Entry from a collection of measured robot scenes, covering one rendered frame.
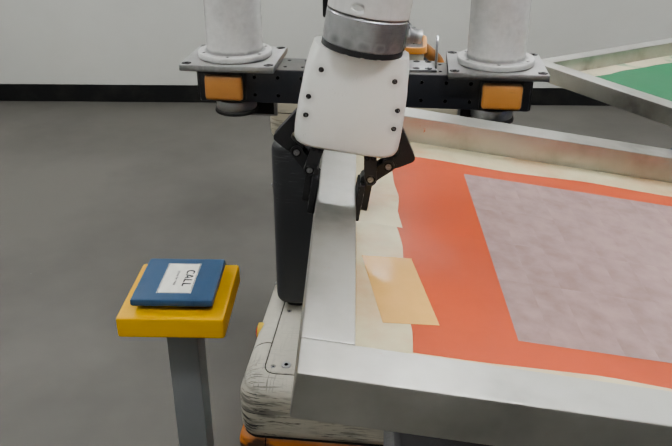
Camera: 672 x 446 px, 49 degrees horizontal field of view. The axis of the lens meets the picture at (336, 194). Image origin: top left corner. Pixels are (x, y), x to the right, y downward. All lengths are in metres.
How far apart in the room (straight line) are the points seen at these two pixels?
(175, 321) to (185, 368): 0.11
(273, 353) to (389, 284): 1.31
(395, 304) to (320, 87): 0.21
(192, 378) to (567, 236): 0.51
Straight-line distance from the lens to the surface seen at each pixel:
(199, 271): 0.96
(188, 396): 1.03
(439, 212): 0.80
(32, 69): 5.06
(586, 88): 1.76
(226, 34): 1.24
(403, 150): 0.71
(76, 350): 2.55
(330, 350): 0.50
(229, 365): 2.38
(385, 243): 0.72
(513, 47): 1.22
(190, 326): 0.91
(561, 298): 0.71
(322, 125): 0.68
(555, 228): 0.84
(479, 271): 0.71
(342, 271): 0.59
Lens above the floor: 1.46
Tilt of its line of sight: 25 degrees down
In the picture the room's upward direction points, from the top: straight up
